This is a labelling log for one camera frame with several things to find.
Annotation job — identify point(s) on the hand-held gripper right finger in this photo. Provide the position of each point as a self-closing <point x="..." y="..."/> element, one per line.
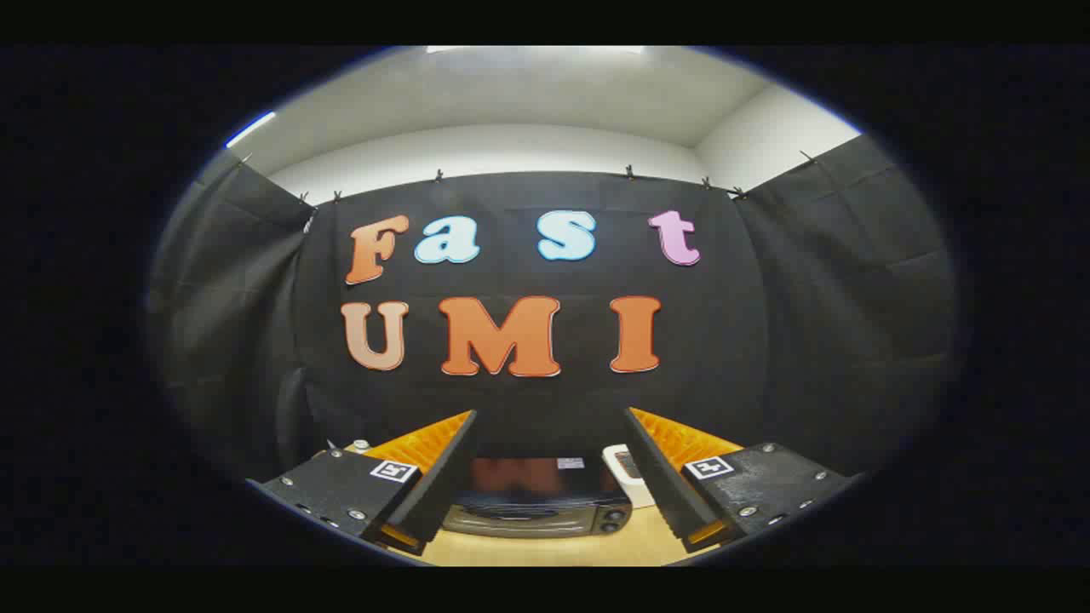
<point x="660" y="485"/>

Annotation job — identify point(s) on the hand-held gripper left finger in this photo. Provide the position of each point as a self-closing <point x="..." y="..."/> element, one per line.
<point x="438" y="485"/>

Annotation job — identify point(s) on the black toaster oven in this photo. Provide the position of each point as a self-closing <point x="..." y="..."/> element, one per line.
<point x="536" y="511"/>

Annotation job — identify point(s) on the white countertop appliance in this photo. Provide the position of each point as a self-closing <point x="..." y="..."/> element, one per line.
<point x="639" y="495"/>

